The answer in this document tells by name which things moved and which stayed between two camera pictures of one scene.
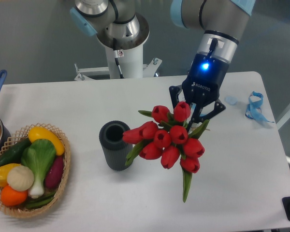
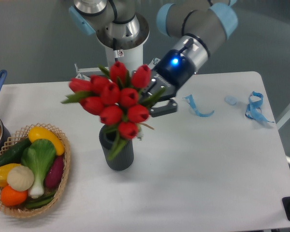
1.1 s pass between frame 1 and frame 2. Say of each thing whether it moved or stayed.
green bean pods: stayed
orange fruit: stayed
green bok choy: stayed
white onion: stayed
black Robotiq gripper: moved
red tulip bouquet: moved
